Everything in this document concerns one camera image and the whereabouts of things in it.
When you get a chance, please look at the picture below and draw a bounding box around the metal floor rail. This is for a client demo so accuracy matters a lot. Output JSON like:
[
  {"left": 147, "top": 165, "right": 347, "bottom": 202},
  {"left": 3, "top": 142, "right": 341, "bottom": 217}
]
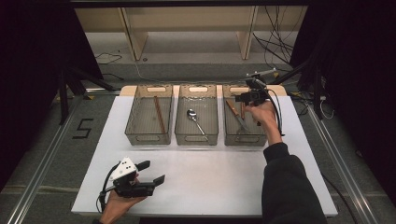
[
  {"left": 6, "top": 95, "right": 84, "bottom": 224},
  {"left": 306, "top": 105, "right": 380, "bottom": 224}
]

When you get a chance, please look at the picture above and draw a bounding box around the person's right hand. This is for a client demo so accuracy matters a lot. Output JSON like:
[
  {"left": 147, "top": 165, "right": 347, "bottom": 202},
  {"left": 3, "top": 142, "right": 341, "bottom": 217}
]
[{"left": 245, "top": 101, "right": 283, "bottom": 147}]

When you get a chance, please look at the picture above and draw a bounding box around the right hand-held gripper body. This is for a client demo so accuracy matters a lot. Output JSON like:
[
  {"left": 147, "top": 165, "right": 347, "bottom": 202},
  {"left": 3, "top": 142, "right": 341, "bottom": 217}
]
[{"left": 243, "top": 67, "right": 278, "bottom": 107}]

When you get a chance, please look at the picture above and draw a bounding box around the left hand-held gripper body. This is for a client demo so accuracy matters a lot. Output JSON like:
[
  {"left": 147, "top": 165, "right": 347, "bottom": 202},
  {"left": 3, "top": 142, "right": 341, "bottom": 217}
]
[{"left": 107, "top": 157, "right": 157, "bottom": 199}]

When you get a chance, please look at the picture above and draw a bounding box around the black curtain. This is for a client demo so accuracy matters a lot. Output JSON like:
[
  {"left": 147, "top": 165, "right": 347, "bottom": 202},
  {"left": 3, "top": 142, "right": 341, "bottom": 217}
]
[
  {"left": 0, "top": 0, "right": 105, "bottom": 190},
  {"left": 290, "top": 0, "right": 396, "bottom": 200}
]

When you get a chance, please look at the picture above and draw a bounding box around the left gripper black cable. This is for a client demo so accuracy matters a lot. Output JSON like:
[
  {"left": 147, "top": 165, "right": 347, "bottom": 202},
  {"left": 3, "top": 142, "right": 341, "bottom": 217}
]
[{"left": 97, "top": 164, "right": 118, "bottom": 214}]

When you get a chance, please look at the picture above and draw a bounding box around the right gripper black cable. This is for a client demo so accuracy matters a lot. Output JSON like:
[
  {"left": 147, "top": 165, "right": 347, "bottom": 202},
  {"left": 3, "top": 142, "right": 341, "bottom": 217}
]
[{"left": 265, "top": 88, "right": 286, "bottom": 138}]

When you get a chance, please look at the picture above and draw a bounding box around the wooden-handled knife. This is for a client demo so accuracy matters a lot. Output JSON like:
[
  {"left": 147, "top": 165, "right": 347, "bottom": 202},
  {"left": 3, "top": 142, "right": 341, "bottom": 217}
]
[{"left": 225, "top": 99, "right": 251, "bottom": 133}]

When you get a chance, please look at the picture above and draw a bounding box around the light wooden shelf unit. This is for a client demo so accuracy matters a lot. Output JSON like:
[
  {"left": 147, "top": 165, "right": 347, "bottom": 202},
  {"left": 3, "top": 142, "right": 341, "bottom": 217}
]
[{"left": 74, "top": 6, "right": 307, "bottom": 62}]

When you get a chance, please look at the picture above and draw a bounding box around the person's left hand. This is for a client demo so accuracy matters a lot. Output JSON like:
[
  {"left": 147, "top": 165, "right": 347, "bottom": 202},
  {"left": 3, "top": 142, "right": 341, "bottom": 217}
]
[{"left": 99, "top": 189, "right": 147, "bottom": 224}]

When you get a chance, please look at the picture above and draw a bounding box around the clear grey plastic bin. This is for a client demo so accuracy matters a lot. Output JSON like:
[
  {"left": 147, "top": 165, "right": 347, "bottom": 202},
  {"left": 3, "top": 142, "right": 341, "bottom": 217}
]
[
  {"left": 221, "top": 83, "right": 272, "bottom": 147},
  {"left": 174, "top": 83, "right": 219, "bottom": 147},
  {"left": 124, "top": 84, "right": 174, "bottom": 147}
]

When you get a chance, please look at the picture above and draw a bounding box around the metal spoon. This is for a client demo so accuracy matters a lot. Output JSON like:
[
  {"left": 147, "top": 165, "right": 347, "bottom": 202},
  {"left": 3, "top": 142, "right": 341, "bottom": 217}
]
[{"left": 186, "top": 108, "right": 210, "bottom": 143}]

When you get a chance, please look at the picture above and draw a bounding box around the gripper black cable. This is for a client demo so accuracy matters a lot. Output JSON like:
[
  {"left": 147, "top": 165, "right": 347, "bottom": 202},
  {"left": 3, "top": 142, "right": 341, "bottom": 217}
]
[
  {"left": 97, "top": 164, "right": 118, "bottom": 214},
  {"left": 265, "top": 88, "right": 286, "bottom": 138}
]

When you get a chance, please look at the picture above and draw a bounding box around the black metal stand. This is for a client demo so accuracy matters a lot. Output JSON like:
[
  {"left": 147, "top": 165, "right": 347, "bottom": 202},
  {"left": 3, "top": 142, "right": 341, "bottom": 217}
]
[
  {"left": 270, "top": 58, "right": 325, "bottom": 120},
  {"left": 56, "top": 65, "right": 117, "bottom": 125}
]

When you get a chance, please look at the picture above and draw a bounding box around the bundle of black cables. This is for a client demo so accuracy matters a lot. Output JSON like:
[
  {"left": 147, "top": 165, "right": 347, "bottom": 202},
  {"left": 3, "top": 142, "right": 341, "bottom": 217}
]
[{"left": 251, "top": 6, "right": 301, "bottom": 73}]

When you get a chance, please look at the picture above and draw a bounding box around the thin black floor cable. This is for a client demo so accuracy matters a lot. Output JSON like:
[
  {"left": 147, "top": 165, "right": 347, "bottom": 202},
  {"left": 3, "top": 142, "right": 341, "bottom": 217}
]
[{"left": 94, "top": 50, "right": 123, "bottom": 66}]

